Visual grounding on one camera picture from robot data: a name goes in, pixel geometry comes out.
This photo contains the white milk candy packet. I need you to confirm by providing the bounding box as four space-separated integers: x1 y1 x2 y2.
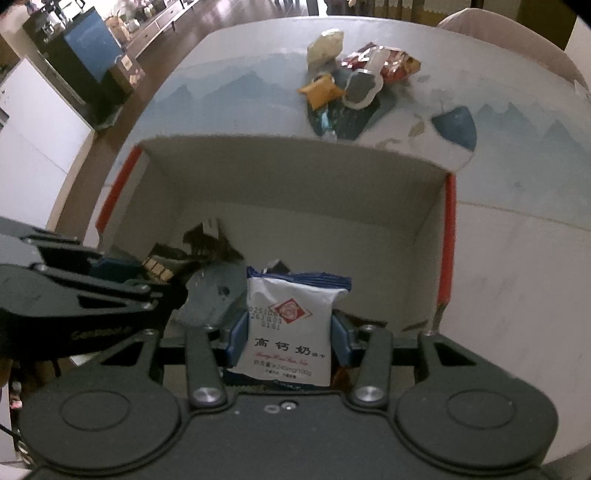
231 267 352 387

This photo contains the yellow snack packet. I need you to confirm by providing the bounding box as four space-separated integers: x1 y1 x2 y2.
297 74 345 111

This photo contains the red lion snack bag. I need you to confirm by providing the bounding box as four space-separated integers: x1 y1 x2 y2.
341 42 422 84

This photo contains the beige snack pouch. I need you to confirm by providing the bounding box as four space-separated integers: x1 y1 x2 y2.
307 28 345 69

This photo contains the silver foil snack bar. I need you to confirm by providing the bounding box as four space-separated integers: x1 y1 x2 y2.
142 243 193 284

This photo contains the small dark brown snack packet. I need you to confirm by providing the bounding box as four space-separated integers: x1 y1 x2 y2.
182 219 243 264

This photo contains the white cabinet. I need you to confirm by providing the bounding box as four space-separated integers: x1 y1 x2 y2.
1 58 95 230

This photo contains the white cardboard box red trim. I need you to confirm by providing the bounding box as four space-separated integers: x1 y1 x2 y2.
96 135 456 331

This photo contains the blue fronted dark cabinet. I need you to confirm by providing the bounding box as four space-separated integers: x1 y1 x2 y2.
23 1 145 130

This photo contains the wooden TV cabinet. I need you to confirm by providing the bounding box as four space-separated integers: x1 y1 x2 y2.
124 0 197 58

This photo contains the pink covered chair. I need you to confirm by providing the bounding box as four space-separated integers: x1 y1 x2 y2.
437 8 588 88

